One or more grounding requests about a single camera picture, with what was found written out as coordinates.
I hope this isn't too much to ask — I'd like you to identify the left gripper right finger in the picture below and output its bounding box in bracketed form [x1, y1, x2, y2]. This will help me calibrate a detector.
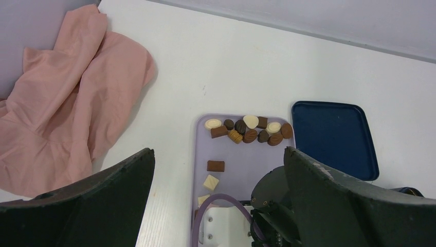
[284, 147, 435, 246]

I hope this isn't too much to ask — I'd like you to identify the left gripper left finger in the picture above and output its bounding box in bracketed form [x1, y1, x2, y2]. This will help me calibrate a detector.
[1, 148, 155, 246]

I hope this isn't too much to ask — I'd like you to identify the dark blue box lid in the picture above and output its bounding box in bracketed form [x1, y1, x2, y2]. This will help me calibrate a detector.
[291, 101, 379, 181]

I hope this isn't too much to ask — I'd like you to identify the lilac tray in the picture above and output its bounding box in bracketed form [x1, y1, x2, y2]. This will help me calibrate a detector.
[190, 113, 296, 247]

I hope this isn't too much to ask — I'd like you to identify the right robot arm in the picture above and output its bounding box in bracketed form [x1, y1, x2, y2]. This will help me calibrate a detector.
[250, 166, 302, 246]

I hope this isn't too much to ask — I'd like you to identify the brown leaf chocolate lower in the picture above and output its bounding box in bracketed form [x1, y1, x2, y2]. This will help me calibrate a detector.
[267, 133, 284, 147]

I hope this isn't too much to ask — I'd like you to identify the brown leaf chocolate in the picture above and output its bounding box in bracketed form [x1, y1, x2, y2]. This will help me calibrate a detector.
[243, 129, 258, 144]
[267, 133, 284, 147]

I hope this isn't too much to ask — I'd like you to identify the brown oval chocolate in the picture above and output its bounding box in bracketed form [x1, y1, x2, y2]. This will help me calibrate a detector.
[280, 122, 294, 139]

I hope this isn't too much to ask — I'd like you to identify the white ridged cube chocolate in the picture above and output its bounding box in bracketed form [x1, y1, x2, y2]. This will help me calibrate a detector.
[197, 194, 210, 206]

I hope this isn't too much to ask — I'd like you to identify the dark small chocolate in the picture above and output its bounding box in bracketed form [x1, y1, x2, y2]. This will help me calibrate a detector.
[258, 130, 269, 143]

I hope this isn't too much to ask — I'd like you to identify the white swirl chocolate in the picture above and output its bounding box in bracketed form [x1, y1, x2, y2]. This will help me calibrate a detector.
[265, 121, 282, 135]

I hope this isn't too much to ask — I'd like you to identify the white ridged block chocolate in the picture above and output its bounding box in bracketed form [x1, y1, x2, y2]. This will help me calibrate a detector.
[203, 174, 220, 191]

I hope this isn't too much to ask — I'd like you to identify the brown square chocolate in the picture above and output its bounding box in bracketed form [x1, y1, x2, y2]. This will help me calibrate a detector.
[257, 116, 268, 129]

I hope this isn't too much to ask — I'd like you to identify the brown bar chocolate lower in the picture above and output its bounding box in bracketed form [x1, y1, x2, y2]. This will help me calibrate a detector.
[207, 160, 225, 172]

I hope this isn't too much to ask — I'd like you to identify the brown bar chocolate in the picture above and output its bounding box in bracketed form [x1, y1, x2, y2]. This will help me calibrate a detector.
[210, 126, 228, 138]
[207, 160, 225, 172]

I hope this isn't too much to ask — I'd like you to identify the white heart chocolate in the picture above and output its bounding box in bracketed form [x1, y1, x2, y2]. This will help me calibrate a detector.
[243, 115, 259, 129]

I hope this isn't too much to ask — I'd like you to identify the caramel ridged chocolate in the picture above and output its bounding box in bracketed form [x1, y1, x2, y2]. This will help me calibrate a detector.
[228, 130, 243, 144]

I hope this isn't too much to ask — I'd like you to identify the dark ribbed chocolate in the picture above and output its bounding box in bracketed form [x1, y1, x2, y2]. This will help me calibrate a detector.
[234, 119, 247, 136]

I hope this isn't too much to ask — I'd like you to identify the dark round chocolate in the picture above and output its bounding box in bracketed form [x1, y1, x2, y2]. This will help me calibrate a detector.
[223, 119, 234, 131]

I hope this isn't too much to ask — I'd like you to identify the white oval chocolate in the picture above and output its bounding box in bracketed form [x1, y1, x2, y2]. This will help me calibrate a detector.
[204, 118, 222, 130]

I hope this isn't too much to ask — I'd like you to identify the pink cloth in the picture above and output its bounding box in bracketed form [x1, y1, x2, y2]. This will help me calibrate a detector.
[1, 5, 155, 198]

